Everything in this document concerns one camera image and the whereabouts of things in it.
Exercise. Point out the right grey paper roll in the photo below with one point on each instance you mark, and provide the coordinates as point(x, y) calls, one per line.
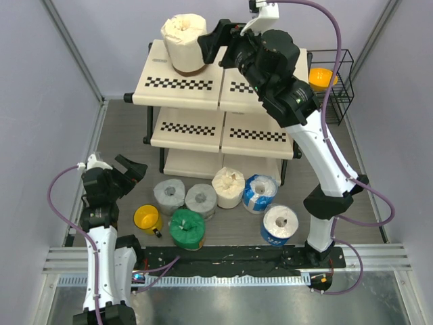
point(202, 199)

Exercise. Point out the yellow bowl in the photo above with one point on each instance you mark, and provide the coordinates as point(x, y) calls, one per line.
point(320, 79)

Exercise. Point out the white slotted cable duct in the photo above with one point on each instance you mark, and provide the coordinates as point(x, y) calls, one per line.
point(80, 280)

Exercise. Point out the blue roll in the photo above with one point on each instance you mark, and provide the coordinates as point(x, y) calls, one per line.
point(259, 193)
point(279, 224)

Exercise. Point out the blue wrapped roll front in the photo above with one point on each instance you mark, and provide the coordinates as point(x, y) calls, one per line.
point(279, 224)

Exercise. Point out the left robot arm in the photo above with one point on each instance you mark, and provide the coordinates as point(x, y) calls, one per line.
point(111, 258)

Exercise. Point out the cream roll with brown band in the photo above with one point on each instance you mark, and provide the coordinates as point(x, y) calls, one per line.
point(180, 36)

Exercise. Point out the left grey paper roll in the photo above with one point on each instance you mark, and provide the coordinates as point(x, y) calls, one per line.
point(170, 195)

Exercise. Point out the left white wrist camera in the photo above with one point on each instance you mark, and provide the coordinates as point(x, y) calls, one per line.
point(93, 161)

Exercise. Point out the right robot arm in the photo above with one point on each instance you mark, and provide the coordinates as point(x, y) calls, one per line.
point(268, 62)

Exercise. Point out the grey paper roll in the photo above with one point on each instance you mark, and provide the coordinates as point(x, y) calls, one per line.
point(170, 195)
point(202, 199)

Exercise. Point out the cream paper roll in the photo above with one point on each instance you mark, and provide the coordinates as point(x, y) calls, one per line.
point(229, 186)

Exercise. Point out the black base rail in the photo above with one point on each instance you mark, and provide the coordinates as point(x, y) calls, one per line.
point(230, 261)

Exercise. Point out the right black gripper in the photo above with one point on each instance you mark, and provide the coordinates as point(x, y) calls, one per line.
point(227, 35)

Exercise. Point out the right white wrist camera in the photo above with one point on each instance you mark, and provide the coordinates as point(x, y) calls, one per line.
point(264, 15)

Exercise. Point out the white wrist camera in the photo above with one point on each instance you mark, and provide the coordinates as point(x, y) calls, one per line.
point(264, 15)
point(93, 161)

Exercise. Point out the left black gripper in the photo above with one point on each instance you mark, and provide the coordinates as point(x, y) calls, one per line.
point(134, 174)

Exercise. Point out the cream three-tier checkered shelf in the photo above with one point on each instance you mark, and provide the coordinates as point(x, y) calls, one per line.
point(207, 121)

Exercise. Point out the green wrapped paper roll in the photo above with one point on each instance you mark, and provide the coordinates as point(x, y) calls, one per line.
point(187, 229)

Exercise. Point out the black wire basket rack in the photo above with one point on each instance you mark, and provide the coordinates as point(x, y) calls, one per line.
point(338, 97)

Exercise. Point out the yellow cup with handle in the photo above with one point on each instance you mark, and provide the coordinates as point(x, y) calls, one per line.
point(148, 219)

